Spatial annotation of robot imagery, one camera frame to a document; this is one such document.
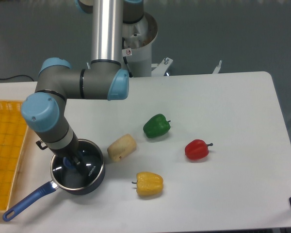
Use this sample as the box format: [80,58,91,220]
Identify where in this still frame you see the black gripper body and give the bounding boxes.
[36,133,79,161]

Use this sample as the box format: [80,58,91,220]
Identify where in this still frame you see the glass pot lid blue knob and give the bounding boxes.
[50,139,105,190]

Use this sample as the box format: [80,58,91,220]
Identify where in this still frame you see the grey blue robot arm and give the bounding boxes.
[21,0,144,175]

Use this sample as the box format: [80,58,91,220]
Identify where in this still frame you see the dark blue saucepan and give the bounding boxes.
[2,139,105,222]

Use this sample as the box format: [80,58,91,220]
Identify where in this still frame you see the beige bread roll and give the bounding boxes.
[107,134,137,162]

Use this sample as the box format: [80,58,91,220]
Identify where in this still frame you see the yellow woven basket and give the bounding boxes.
[0,100,28,222]

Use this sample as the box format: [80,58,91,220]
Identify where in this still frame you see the yellow bell pepper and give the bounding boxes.
[132,171,163,197]

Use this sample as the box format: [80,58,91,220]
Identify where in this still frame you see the green bell pepper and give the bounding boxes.
[143,114,171,138]

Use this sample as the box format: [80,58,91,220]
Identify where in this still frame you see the red bell pepper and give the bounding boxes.
[184,139,213,161]

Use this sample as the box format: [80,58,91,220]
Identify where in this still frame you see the black floor cable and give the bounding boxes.
[0,75,35,82]

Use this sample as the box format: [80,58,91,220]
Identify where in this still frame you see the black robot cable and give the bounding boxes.
[121,37,134,78]

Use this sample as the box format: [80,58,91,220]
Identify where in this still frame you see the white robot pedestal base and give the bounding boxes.
[86,12,223,80]

